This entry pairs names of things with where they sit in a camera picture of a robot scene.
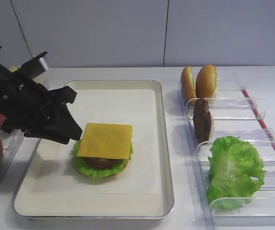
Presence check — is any brown meat patty in rack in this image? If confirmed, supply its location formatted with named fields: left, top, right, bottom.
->
left=193, top=98, right=212, bottom=143

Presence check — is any clear acrylic rack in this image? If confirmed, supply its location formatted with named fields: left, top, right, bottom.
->
left=0, top=71, right=44, bottom=211
left=178, top=71, right=275, bottom=230

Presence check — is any brown meat patty on tray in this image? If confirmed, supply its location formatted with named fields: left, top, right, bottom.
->
left=84, top=157, right=122, bottom=169

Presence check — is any bun half, outer right rack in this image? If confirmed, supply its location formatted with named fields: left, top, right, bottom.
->
left=196, top=64, right=217, bottom=98

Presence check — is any green lettuce leaf in rack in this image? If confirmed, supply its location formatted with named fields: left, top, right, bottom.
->
left=206, top=136, right=266, bottom=211

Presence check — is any bun half, rack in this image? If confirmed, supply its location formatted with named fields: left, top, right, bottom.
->
left=196, top=64, right=217, bottom=98
left=180, top=66, right=197, bottom=105

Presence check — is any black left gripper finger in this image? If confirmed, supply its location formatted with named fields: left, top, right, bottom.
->
left=24, top=106, right=82, bottom=144
left=48, top=86, right=77, bottom=105

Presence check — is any clear acrylic left rack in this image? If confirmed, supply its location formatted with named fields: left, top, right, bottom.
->
left=0, top=71, right=44, bottom=211

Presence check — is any yellow cheese slice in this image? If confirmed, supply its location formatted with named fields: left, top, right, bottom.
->
left=77, top=123, right=133, bottom=160

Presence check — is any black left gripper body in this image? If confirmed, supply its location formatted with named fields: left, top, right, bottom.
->
left=0, top=46, right=63, bottom=140

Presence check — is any red tomato slice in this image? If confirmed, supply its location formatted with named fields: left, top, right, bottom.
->
left=0, top=113, right=7, bottom=127

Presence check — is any green lettuce leaf on tray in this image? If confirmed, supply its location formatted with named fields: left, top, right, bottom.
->
left=71, top=140, right=133, bottom=179

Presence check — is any bun half, inner right rack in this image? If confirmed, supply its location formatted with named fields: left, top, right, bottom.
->
left=180, top=66, right=197, bottom=105

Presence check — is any clear acrylic right rack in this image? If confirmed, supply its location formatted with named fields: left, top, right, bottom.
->
left=178, top=71, right=275, bottom=230

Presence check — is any yellow cheese in left rack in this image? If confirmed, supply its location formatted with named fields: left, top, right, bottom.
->
left=10, top=66, right=19, bottom=72

